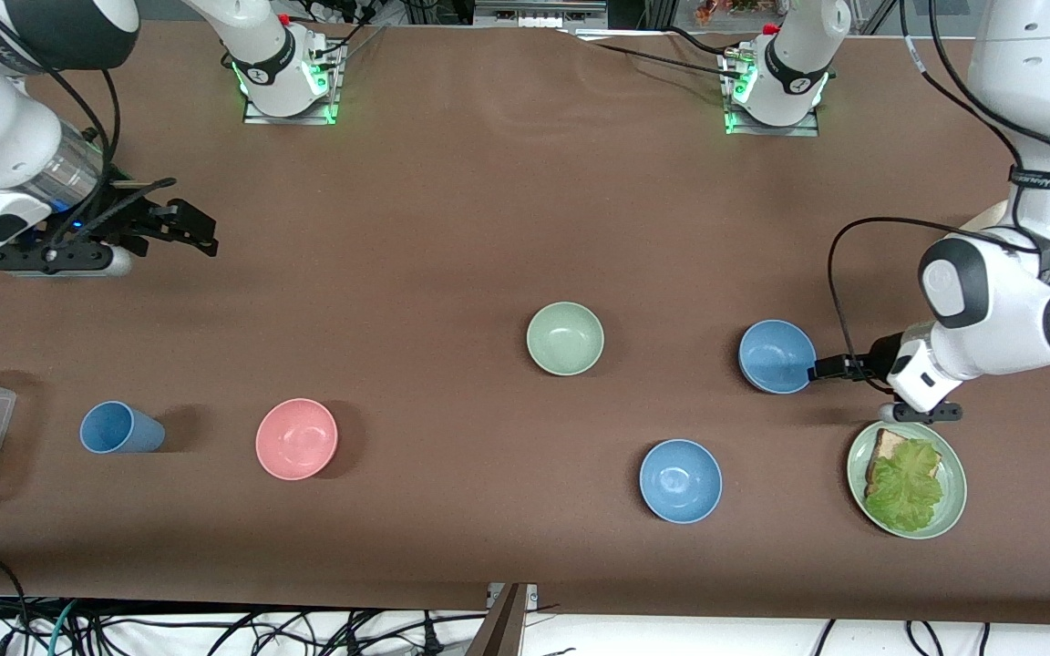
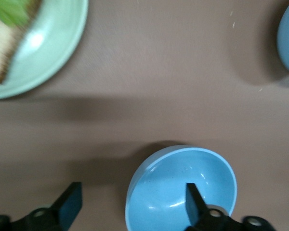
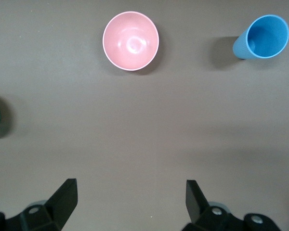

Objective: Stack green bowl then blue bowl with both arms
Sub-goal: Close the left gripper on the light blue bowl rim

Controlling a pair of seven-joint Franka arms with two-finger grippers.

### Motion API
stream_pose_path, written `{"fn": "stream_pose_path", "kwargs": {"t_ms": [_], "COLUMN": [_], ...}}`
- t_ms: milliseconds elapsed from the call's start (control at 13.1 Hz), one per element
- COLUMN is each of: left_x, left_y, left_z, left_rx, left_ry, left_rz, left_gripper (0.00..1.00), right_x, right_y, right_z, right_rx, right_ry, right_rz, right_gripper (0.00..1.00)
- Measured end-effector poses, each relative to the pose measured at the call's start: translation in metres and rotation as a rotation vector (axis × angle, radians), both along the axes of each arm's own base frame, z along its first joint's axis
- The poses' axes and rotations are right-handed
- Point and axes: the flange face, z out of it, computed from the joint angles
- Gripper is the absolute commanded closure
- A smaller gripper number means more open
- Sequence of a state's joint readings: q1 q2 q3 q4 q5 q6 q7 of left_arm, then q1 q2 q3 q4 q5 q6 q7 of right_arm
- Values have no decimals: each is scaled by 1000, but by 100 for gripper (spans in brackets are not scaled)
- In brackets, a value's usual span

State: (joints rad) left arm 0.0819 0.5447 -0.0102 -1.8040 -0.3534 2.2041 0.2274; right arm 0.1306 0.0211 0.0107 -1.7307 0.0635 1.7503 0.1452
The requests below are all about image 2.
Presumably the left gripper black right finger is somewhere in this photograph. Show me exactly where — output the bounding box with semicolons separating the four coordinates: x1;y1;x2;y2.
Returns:
185;182;277;231

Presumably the brown table cover mat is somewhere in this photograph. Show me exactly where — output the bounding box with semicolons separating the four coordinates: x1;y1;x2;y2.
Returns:
0;0;289;231

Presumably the green plate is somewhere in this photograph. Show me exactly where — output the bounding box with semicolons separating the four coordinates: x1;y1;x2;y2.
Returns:
0;0;89;101

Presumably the toast slice with brown crust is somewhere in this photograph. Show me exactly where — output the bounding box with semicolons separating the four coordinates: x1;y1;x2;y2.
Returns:
0;0;43;85

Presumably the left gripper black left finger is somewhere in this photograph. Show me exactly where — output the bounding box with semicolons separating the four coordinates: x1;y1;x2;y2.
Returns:
0;181;83;231

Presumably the green lettuce leaf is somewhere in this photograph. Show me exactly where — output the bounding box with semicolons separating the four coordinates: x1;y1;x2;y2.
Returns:
0;0;31;26

